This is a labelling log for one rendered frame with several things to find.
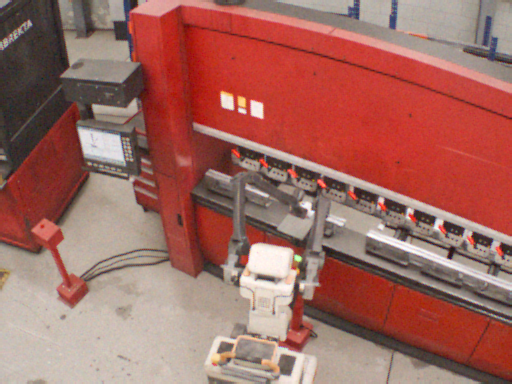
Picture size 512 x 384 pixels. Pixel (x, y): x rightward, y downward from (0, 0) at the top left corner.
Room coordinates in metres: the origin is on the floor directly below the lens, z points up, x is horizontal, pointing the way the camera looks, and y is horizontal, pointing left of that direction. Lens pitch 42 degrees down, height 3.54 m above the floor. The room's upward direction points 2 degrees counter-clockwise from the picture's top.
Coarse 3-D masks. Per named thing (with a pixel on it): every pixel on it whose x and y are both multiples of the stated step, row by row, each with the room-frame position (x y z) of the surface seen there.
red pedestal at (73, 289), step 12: (36, 228) 2.71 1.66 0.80; (48, 228) 2.71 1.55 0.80; (60, 228) 2.71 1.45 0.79; (36, 240) 2.68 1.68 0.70; (48, 240) 2.59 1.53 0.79; (60, 240) 2.68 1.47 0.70; (60, 264) 2.68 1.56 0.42; (72, 276) 2.81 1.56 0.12; (60, 288) 2.67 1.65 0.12; (72, 288) 2.67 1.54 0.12; (84, 288) 2.73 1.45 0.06; (60, 300) 2.62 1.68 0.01; (72, 300) 2.59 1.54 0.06
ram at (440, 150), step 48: (192, 48) 3.04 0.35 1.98; (240, 48) 2.85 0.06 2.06; (288, 48) 2.69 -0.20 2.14; (192, 96) 3.06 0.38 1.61; (288, 96) 2.69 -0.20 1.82; (336, 96) 2.53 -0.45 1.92; (384, 96) 2.39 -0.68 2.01; (432, 96) 2.25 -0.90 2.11; (240, 144) 2.87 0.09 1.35; (288, 144) 2.69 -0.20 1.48; (336, 144) 2.52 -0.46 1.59; (384, 144) 2.37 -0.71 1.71; (432, 144) 2.22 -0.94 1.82; (480, 144) 2.08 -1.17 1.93; (432, 192) 2.19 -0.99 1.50; (480, 192) 2.04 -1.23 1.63
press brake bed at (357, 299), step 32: (224, 224) 2.83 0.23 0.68; (256, 224) 2.69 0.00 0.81; (224, 256) 2.85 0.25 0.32; (320, 288) 2.42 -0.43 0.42; (352, 288) 2.29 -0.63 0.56; (384, 288) 2.17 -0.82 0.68; (416, 288) 2.06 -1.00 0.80; (320, 320) 2.41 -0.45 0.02; (352, 320) 2.31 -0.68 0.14; (384, 320) 2.14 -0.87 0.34; (416, 320) 2.02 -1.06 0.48; (448, 320) 1.90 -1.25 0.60; (480, 320) 1.78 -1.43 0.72; (416, 352) 2.00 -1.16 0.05; (448, 352) 1.86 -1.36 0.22; (480, 352) 1.72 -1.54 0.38
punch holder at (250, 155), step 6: (240, 150) 2.87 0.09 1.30; (246, 150) 2.84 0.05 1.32; (252, 150) 2.82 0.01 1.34; (246, 156) 2.85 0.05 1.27; (252, 156) 2.82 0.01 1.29; (258, 156) 2.80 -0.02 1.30; (264, 156) 2.87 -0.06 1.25; (240, 162) 2.87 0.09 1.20; (246, 162) 2.85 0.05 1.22; (252, 162) 2.82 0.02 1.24; (258, 162) 2.80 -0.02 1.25; (252, 168) 2.82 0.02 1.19; (258, 168) 2.80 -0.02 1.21
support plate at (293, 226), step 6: (288, 216) 2.57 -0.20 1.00; (294, 216) 2.56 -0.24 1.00; (312, 216) 2.56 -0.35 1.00; (282, 222) 2.51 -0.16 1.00; (288, 222) 2.51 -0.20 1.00; (294, 222) 2.51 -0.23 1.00; (300, 222) 2.51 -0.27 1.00; (306, 222) 2.51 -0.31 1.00; (282, 228) 2.46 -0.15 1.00; (288, 228) 2.46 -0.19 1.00; (294, 228) 2.46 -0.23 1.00; (300, 228) 2.46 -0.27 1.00; (306, 228) 2.45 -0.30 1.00; (288, 234) 2.41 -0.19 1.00; (294, 234) 2.41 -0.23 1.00; (300, 234) 2.41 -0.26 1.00
